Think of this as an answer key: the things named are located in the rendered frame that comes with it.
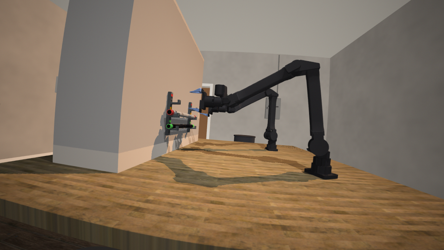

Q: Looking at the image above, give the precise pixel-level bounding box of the beige bar with red ends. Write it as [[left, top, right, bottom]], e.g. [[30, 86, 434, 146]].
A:
[[167, 109, 195, 119]]

